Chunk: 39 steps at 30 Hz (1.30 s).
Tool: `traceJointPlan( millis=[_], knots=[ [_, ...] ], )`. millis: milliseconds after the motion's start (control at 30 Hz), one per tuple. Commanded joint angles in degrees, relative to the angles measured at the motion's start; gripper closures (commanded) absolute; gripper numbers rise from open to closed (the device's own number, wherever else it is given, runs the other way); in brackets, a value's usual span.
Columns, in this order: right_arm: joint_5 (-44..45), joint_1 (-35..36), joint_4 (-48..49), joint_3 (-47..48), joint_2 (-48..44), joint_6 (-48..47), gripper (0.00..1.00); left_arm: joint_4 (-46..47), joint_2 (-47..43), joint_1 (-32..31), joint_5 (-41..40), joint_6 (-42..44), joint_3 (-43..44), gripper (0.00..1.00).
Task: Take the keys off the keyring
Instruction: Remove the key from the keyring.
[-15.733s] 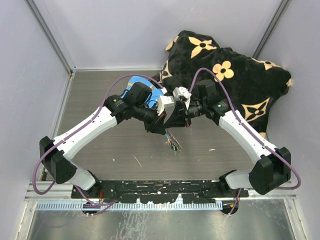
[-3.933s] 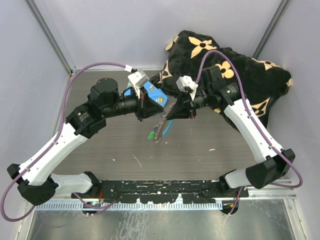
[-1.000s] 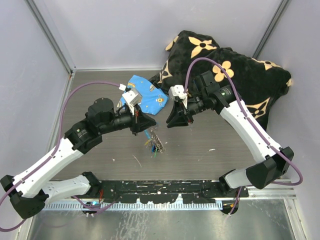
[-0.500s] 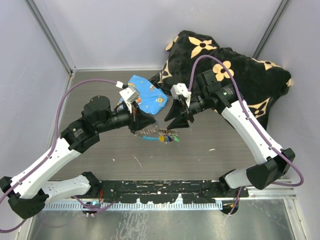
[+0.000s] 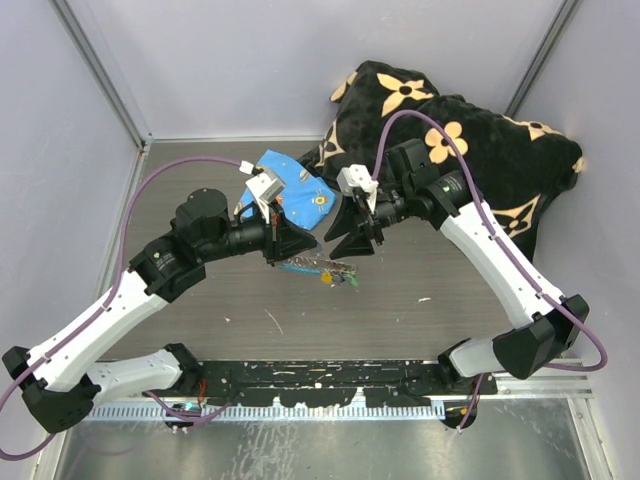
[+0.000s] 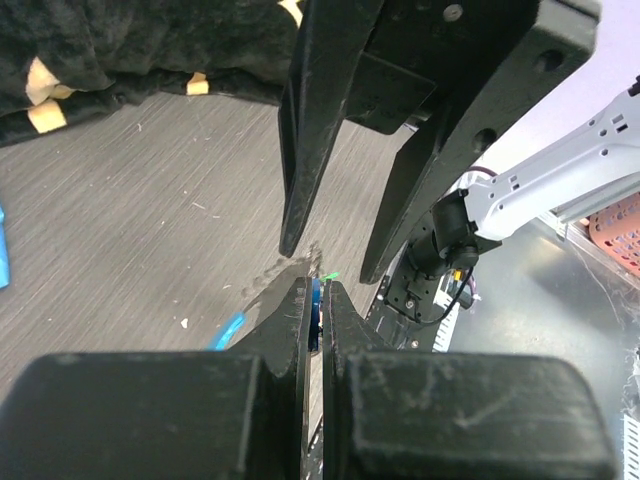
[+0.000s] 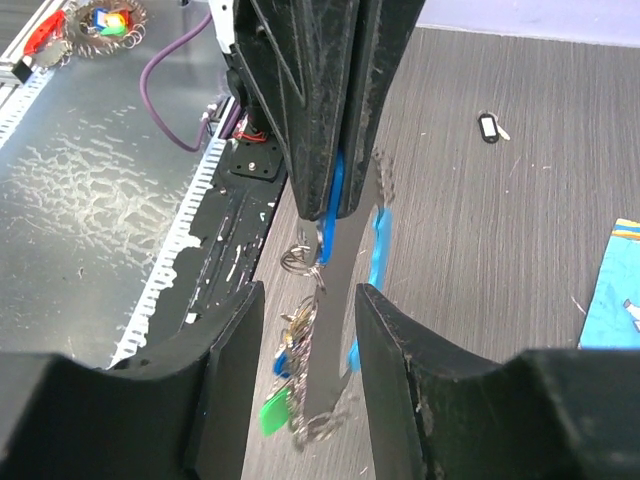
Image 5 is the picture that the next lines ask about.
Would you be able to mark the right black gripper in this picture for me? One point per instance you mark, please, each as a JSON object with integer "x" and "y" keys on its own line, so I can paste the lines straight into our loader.
{"x": 349, "y": 216}

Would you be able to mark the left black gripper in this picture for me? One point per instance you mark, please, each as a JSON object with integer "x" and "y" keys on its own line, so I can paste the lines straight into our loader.
{"x": 282, "y": 239}

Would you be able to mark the white blue large keyring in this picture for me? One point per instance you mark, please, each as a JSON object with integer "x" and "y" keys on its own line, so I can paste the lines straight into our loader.
{"x": 317, "y": 264}

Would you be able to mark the bunch of coloured keys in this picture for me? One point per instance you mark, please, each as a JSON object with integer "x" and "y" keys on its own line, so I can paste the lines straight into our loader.
{"x": 338, "y": 278}

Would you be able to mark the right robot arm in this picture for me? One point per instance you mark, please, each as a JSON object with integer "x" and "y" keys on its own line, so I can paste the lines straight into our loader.
{"x": 545, "y": 322}

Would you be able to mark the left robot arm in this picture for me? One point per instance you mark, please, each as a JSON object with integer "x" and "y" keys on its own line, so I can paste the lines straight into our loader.
{"x": 63, "y": 379}

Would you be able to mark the blue space print cloth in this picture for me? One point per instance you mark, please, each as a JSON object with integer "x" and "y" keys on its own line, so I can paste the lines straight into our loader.
{"x": 305, "y": 200}

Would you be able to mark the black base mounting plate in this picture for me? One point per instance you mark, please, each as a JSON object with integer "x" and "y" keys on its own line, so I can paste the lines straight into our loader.
{"x": 393, "y": 383}

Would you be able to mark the black floral plush pillow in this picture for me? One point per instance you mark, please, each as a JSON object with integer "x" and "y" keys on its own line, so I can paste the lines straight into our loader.
{"x": 520, "y": 167}

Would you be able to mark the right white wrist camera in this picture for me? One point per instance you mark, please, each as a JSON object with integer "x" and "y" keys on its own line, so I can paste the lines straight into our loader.
{"x": 357, "y": 176}

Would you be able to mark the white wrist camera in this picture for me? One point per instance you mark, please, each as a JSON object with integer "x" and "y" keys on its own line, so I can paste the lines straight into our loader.
{"x": 357, "y": 176}
{"x": 264, "y": 185}

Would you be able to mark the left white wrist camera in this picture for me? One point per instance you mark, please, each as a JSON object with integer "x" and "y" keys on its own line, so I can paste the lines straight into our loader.
{"x": 264, "y": 185}

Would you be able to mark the slotted cable duct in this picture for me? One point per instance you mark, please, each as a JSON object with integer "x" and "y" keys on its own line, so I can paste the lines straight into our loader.
{"x": 150, "y": 411}

